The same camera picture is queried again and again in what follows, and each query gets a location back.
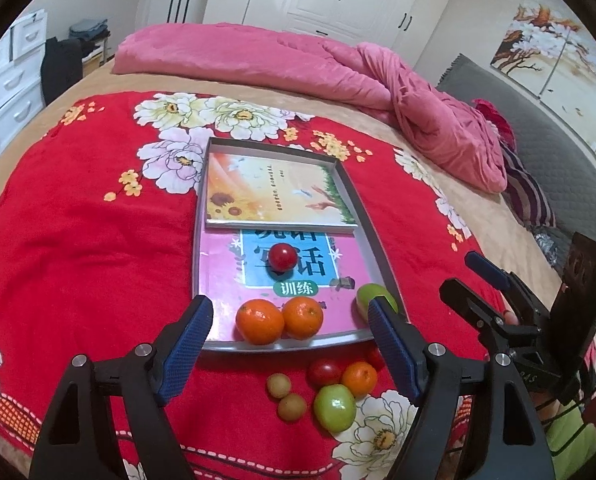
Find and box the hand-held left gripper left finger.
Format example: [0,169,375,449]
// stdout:
[29,295,215,480]

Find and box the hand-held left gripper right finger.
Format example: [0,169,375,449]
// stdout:
[367,296,551,480]

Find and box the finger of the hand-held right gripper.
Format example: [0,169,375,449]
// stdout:
[465,251,552,327]
[439,278,518,357]

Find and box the orange mandarin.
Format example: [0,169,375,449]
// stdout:
[235,299,285,345]
[283,296,325,340]
[341,361,379,396]

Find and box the green apple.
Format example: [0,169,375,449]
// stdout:
[313,383,356,432]
[355,283,399,323]

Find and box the shallow grey cardboard box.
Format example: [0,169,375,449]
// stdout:
[192,136,409,356]

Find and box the small brownish green fruit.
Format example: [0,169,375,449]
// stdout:
[267,374,292,400]
[279,393,307,421]

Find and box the silver patterned cloth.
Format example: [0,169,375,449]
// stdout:
[533,232,569,266]

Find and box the pink and blue book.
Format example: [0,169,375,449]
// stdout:
[198,227,379,343]

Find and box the purple striped pillow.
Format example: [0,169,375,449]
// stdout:
[500,145,556,228]

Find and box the grey quilted headboard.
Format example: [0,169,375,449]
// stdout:
[437,53,596,271]

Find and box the person's green clothing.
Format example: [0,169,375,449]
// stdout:
[543,400,596,471]

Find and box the red pillow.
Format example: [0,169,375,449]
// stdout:
[473,99,516,148]

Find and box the red floral blanket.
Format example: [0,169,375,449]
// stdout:
[0,90,509,480]

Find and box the sunflower cover book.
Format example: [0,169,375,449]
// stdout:
[204,152,357,235]

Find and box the pink quilt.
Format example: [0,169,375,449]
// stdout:
[114,22,508,193]

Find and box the black garment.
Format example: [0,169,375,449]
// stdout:
[42,37,83,106]

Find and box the white drawer cabinet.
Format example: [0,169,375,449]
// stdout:
[0,10,48,153]

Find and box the folded clothes stack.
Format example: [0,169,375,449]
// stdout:
[69,19,111,43]

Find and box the floral tree wall painting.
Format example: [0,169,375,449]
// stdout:
[490,2,596,148]

